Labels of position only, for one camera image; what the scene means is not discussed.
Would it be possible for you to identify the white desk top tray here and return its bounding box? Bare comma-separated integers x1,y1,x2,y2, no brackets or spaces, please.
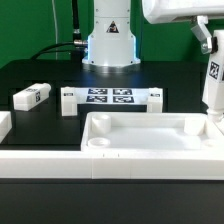
80,111,224,153

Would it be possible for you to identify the white marker base bracket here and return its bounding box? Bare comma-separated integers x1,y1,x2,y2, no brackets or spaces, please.
61,87,163,116

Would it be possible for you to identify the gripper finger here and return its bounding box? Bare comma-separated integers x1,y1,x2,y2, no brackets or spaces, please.
191,16,212,54

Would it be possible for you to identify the white front fence bar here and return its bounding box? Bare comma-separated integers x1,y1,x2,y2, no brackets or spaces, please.
0,150,224,180

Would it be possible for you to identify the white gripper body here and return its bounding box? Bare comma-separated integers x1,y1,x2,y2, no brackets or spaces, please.
142,0,224,24

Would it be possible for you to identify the white thin cable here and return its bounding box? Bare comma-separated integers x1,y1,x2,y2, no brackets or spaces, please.
51,0,60,61

